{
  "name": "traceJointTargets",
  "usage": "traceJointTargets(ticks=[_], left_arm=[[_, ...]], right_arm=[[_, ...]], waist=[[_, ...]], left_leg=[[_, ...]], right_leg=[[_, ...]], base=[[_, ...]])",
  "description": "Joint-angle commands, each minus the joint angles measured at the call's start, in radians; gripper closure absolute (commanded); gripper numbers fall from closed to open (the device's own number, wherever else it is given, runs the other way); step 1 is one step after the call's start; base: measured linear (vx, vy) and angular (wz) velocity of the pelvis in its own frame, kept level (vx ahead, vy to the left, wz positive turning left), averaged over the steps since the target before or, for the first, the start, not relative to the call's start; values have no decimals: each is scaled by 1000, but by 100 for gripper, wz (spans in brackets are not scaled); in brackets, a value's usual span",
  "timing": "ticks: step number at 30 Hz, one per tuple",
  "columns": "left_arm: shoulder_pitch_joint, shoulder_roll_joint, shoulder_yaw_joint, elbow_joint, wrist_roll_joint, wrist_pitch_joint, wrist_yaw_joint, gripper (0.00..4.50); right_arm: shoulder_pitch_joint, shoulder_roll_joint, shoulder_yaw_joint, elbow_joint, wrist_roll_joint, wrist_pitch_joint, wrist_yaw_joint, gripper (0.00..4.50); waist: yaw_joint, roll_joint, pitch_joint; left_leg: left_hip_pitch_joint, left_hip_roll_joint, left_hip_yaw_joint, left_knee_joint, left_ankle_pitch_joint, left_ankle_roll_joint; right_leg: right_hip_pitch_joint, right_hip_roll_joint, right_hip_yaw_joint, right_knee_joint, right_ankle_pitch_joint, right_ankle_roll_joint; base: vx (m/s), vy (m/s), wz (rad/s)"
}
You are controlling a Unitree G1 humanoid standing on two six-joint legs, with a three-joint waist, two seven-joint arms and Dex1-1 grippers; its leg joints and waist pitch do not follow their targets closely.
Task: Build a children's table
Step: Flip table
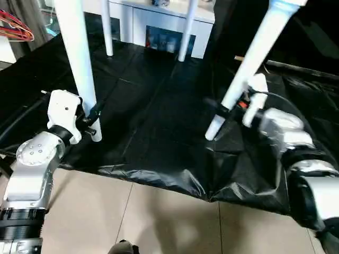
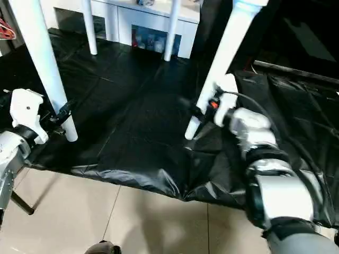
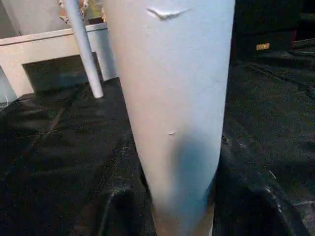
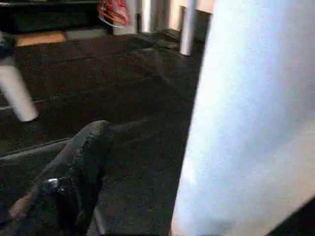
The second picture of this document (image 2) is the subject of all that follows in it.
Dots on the white plastic table leg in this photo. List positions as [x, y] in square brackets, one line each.
[39, 53]
[90, 26]
[225, 53]
[172, 31]

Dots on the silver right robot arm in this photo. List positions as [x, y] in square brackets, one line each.
[265, 185]

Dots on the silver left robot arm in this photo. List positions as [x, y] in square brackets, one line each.
[10, 158]

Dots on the black mat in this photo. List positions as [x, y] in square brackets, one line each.
[132, 119]

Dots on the long black bar device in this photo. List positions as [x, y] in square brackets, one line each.
[296, 69]

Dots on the red clothes hangers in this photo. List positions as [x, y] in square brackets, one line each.
[6, 31]

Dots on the white glass-door cabinet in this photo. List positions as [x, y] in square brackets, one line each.
[143, 16]

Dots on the dark grey bundle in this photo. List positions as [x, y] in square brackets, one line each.
[145, 2]

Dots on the black folding frame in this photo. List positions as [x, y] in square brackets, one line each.
[23, 206]

